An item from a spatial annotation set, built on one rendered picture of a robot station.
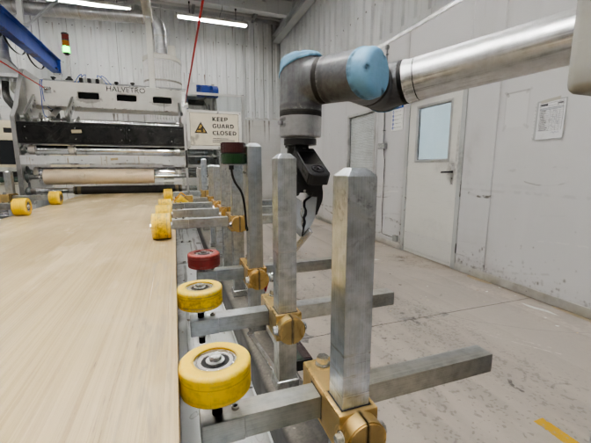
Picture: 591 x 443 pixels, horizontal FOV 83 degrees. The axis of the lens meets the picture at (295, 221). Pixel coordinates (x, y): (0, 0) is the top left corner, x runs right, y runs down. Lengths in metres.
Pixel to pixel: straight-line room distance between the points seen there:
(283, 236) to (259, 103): 9.28
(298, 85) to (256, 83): 9.23
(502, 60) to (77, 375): 0.77
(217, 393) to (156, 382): 0.07
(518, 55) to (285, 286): 0.56
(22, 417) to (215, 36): 9.84
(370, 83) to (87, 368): 0.59
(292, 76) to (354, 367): 0.54
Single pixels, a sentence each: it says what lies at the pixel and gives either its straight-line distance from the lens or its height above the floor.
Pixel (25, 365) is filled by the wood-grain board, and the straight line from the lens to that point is 0.51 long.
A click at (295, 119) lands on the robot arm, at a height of 1.22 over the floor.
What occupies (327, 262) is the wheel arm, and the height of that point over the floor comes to 0.85.
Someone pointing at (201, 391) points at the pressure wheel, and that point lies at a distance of 0.40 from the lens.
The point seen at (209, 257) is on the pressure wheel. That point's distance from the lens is 0.86.
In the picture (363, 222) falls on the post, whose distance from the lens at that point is 0.36.
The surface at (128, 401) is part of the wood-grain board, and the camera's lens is 0.40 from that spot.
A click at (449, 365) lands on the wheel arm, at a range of 0.58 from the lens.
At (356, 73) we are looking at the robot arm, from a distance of 0.66.
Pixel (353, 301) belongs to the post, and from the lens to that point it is 0.38.
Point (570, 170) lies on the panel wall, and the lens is 3.36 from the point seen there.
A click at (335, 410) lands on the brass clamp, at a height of 0.85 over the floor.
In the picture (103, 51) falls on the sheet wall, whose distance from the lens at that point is 9.88.
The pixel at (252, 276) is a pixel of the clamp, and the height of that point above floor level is 0.86.
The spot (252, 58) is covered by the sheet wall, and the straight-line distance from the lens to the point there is 10.06.
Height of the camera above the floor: 1.12
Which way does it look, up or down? 9 degrees down
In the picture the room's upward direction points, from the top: straight up
